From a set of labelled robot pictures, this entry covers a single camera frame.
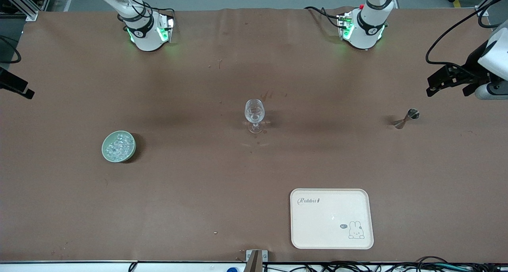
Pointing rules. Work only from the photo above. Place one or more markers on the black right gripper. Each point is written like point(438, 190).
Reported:
point(12, 83)

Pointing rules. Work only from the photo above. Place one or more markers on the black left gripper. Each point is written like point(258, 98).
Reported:
point(473, 62)

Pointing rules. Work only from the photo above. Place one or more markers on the steel double jigger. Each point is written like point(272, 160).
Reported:
point(413, 113)

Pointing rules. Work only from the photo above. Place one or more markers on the clear ice cubes pile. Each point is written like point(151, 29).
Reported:
point(119, 145)

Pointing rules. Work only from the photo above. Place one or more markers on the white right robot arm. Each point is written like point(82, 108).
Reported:
point(147, 37)

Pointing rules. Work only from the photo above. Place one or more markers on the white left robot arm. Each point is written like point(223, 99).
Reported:
point(367, 29)

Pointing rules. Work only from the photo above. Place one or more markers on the clear wine glass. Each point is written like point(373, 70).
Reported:
point(254, 112)

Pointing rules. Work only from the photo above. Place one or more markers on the green ceramic bowl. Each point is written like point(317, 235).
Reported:
point(105, 153)

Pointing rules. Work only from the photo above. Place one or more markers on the cream rabbit print tray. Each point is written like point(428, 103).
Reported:
point(325, 224)

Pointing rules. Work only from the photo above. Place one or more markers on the brown table cover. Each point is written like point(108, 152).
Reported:
point(198, 204)

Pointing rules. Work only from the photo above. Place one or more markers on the aluminium frame profile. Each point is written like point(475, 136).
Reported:
point(486, 4)
point(24, 6)

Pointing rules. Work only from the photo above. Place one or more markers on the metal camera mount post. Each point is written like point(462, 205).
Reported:
point(254, 262)

